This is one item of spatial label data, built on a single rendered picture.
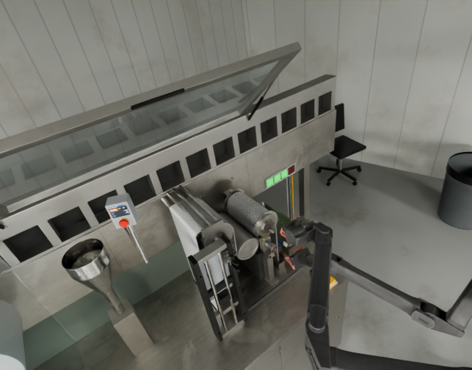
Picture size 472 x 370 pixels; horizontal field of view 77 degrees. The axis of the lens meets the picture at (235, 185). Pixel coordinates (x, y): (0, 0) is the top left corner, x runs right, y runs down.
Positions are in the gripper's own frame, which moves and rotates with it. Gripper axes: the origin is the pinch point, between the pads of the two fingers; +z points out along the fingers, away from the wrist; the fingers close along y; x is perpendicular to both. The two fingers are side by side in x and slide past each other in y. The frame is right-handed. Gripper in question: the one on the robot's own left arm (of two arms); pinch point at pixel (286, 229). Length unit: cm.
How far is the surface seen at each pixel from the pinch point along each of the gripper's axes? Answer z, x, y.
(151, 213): 30, 36, -42
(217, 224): -1.3, 17.7, -26.3
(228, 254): -5.0, 6.2, -29.5
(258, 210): 13.7, 12.0, -0.7
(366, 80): 116, 59, 244
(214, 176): 29.0, 37.0, -6.0
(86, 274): 1, 26, -74
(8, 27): 103, 198, -55
